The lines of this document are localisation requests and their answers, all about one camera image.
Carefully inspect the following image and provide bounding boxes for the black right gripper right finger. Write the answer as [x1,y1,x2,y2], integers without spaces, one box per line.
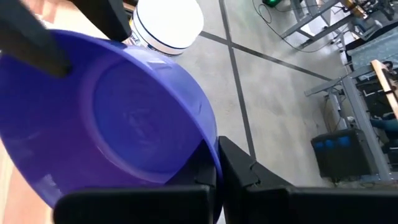
[219,136,398,224]

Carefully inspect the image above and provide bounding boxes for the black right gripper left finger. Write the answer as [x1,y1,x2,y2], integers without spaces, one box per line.
[53,139,218,224]

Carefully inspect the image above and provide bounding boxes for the purple plastic bowl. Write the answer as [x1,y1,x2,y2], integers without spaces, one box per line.
[0,29,224,224]

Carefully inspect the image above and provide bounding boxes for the black box with blue items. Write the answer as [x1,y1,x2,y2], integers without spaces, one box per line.
[310,128,379,180]

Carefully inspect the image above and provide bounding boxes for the light wooden plank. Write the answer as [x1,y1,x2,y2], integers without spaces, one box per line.
[371,59,398,119]

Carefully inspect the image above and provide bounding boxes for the white bowl with blue stripe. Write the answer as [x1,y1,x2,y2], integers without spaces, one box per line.
[129,0,205,57]

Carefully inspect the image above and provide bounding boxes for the grey metal table frame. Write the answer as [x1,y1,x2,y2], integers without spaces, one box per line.
[304,67,398,183]

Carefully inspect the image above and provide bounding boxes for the black floor cable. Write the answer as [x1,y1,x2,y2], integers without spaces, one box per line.
[251,0,349,54]

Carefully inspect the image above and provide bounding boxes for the grey metal stand frame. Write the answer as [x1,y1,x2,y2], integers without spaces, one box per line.
[281,0,355,49]

